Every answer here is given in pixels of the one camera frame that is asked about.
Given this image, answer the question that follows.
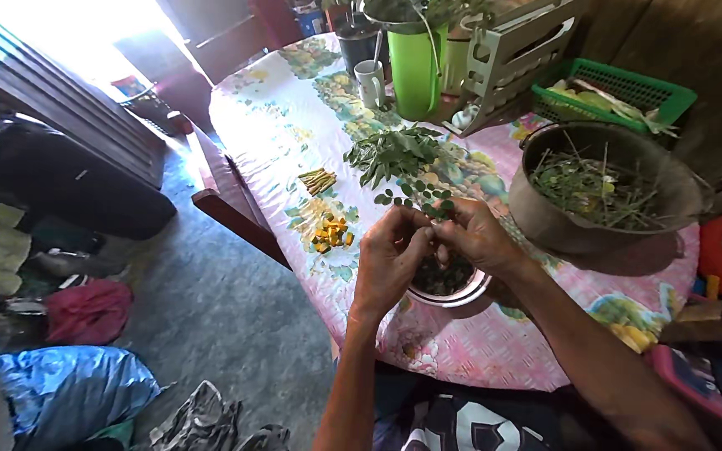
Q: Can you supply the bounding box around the crumpled red cloth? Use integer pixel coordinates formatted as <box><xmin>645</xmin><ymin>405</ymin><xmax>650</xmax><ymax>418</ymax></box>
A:
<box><xmin>44</xmin><ymin>279</ymin><xmax>134</xmax><ymax>347</ymax></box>

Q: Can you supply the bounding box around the dark cylindrical container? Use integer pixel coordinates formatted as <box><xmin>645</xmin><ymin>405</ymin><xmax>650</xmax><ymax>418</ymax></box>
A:
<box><xmin>336</xmin><ymin>14</ymin><xmax>390</xmax><ymax>82</ymax></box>

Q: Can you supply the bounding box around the white bowl with dark rim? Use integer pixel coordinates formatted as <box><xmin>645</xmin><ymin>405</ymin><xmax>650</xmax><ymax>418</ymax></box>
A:
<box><xmin>406</xmin><ymin>252</ymin><xmax>493</xmax><ymax>308</ymax></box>

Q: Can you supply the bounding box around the large blackened metal pot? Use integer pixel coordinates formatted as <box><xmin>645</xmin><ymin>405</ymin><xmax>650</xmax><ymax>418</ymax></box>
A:
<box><xmin>508</xmin><ymin>119</ymin><xmax>714</xmax><ymax>256</ymax></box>

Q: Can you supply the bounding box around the pile of cut green beans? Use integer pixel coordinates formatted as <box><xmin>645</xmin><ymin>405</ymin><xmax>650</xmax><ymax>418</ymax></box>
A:
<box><xmin>298</xmin><ymin>167</ymin><xmax>338</xmax><ymax>197</ymax></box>

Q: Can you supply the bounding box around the person's body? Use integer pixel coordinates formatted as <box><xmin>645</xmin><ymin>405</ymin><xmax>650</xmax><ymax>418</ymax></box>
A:
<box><xmin>372</xmin><ymin>360</ymin><xmax>634</xmax><ymax>451</ymax></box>

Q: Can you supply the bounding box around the person's right forearm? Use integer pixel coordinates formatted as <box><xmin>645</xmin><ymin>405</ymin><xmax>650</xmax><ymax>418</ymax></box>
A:
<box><xmin>502</xmin><ymin>253</ymin><xmax>712</xmax><ymax>451</ymax></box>

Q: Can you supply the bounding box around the large black padded bag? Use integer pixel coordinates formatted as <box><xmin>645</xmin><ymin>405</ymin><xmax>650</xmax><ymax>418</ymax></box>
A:
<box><xmin>0</xmin><ymin>111</ymin><xmax>178</xmax><ymax>241</ymax></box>

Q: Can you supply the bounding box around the person's left forearm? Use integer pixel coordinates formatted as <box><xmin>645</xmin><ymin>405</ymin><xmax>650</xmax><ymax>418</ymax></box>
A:
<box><xmin>313</xmin><ymin>316</ymin><xmax>379</xmax><ymax>451</ymax></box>

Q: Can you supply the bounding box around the pile of pale green vegetables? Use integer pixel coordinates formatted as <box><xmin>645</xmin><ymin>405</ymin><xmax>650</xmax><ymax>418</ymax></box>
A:
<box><xmin>545</xmin><ymin>78</ymin><xmax>680</xmax><ymax>138</ymax></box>

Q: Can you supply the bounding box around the pile of diced orange squash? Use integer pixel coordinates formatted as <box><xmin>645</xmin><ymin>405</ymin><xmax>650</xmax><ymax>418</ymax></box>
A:
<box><xmin>311</xmin><ymin>215</ymin><xmax>355</xmax><ymax>254</ymax></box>

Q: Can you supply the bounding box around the green plastic basket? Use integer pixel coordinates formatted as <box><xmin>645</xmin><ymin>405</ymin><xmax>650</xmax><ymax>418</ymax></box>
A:
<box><xmin>531</xmin><ymin>58</ymin><xmax>699</xmax><ymax>135</ymax></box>

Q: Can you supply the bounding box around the translucent yellowish container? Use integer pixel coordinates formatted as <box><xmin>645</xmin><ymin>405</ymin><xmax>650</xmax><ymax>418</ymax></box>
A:
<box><xmin>440</xmin><ymin>24</ymin><xmax>472</xmax><ymax>97</ymax></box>

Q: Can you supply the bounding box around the garlic bulb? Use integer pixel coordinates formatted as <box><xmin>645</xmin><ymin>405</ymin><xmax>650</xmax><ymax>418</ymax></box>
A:
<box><xmin>451</xmin><ymin>104</ymin><xmax>481</xmax><ymax>131</ymax></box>

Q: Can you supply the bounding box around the wooden chair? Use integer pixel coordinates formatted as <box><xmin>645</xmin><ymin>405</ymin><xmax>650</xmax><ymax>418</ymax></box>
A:
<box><xmin>167</xmin><ymin>111</ymin><xmax>293</xmax><ymax>271</ymax></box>

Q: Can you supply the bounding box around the pile of plucked leaves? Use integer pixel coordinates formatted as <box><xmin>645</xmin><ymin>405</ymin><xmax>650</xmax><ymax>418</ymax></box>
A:
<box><xmin>412</xmin><ymin>252</ymin><xmax>476</xmax><ymax>297</ymax></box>

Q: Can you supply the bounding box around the corrugated metal sheet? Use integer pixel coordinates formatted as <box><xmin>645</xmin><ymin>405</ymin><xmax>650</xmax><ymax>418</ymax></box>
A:
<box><xmin>0</xmin><ymin>0</ymin><xmax>167</xmax><ymax>190</ymax></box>

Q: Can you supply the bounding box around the pink-edged flat object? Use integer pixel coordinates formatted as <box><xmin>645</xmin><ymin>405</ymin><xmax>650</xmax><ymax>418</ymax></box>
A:
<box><xmin>646</xmin><ymin>344</ymin><xmax>722</xmax><ymax>434</ymax></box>

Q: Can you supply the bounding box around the person's right hand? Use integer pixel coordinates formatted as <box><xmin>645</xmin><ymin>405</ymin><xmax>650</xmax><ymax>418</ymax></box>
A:
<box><xmin>431</xmin><ymin>198</ymin><xmax>529</xmax><ymax>278</ymax></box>

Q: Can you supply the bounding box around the shiny blue plastic bag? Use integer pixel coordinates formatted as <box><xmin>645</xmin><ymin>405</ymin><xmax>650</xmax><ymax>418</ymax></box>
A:
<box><xmin>0</xmin><ymin>345</ymin><xmax>162</xmax><ymax>451</ymax></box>

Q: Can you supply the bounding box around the person's left hand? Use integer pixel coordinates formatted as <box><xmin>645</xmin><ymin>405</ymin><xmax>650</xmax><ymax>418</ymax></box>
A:
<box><xmin>350</xmin><ymin>205</ymin><xmax>436</xmax><ymax>328</ymax></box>

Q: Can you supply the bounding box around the bright green plastic pitcher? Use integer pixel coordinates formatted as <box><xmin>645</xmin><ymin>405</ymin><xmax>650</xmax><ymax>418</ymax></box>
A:
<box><xmin>386</xmin><ymin>23</ymin><xmax>449</xmax><ymax>122</ymax></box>

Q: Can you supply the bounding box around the grey plastic rack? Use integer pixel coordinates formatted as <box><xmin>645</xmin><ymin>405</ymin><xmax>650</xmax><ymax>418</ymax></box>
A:
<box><xmin>442</xmin><ymin>0</ymin><xmax>587</xmax><ymax>138</ymax></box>

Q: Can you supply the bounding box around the dark patterned crumpled cloth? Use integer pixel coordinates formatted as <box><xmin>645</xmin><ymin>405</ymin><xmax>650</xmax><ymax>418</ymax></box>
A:
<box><xmin>148</xmin><ymin>380</ymin><xmax>291</xmax><ymax>451</ymax></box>

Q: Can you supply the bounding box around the heap of leafless stems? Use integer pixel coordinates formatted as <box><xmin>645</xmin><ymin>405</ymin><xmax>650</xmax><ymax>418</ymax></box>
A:
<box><xmin>529</xmin><ymin>130</ymin><xmax>665</xmax><ymax>232</ymax></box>

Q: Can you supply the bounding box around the dark round pan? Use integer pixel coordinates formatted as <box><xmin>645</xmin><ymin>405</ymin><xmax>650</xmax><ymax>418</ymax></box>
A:
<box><xmin>361</xmin><ymin>0</ymin><xmax>449</xmax><ymax>35</ymax></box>

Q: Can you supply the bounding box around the bunch of long green leaves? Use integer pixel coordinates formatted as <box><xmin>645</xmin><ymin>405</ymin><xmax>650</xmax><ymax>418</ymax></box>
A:
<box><xmin>342</xmin><ymin>123</ymin><xmax>446</xmax><ymax>190</ymax></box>

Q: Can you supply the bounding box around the white mug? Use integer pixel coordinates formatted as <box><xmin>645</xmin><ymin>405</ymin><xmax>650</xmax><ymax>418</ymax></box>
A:
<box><xmin>353</xmin><ymin>59</ymin><xmax>387</xmax><ymax>110</ymax></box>

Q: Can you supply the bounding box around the sprig with round green leaves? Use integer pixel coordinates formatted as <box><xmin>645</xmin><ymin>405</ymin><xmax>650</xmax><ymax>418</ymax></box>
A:
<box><xmin>374</xmin><ymin>180</ymin><xmax>456</xmax><ymax>224</ymax></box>

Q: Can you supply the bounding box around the floral tablecloth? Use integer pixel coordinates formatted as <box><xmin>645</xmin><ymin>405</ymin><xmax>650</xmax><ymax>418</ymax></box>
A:
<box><xmin>208</xmin><ymin>32</ymin><xmax>701</xmax><ymax>393</ymax></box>

